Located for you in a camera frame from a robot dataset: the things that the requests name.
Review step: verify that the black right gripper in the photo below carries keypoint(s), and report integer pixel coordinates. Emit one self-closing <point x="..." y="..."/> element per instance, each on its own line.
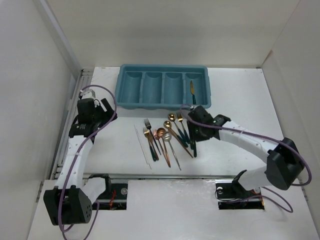
<point x="191" y="125"/>

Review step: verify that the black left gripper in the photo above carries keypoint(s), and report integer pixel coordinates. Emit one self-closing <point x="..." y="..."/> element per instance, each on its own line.
<point x="107" y="114"/>

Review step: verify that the gold knife green handle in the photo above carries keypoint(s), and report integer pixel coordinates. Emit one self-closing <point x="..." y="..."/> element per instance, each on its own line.
<point x="192" y="90"/>
<point x="194" y="147"/>

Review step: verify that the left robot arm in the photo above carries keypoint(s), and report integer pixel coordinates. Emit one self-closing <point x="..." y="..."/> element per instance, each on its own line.
<point x="71" y="202"/>

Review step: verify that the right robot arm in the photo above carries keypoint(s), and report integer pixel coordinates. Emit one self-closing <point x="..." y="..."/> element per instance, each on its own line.
<point x="282" y="161"/>

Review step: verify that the silver slotted spoon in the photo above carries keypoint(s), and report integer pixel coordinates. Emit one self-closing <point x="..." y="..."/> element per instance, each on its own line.
<point x="167" y="136"/>

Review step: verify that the copper slotted spoon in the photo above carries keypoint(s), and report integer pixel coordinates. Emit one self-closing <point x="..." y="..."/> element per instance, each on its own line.
<point x="160" y="134"/>

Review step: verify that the rose gold spoon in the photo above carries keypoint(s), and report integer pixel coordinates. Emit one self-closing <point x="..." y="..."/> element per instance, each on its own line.
<point x="156" y="140"/>

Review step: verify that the blue plastic cutlery tray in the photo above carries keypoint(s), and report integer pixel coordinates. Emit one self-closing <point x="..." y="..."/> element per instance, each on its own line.
<point x="162" y="86"/>

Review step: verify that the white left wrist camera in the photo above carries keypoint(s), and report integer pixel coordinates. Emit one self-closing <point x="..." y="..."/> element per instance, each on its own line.
<point x="88" y="94"/>

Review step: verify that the gold spoon upper green handle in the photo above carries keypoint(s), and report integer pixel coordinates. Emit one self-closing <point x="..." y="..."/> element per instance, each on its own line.
<point x="172" y="118"/>

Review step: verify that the aluminium rail left side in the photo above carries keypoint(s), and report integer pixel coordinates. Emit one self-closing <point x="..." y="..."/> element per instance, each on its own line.
<point x="84" y="78"/>

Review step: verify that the aluminium rail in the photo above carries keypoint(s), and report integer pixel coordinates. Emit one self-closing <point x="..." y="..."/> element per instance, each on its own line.
<point x="166" y="176"/>
<point x="84" y="78"/>

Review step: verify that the rose gold fork green handle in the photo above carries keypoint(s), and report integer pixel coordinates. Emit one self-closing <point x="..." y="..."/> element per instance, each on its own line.
<point x="148" y="136"/>

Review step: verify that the aluminium rail front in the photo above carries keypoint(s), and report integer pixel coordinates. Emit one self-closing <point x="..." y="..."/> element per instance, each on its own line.
<point x="166" y="176"/>

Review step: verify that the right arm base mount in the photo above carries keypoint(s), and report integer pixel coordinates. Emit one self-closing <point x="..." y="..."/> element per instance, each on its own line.
<point x="231" y="197"/>

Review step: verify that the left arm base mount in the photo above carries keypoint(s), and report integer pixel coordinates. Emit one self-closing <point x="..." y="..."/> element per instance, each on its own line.
<point x="115" y="195"/>

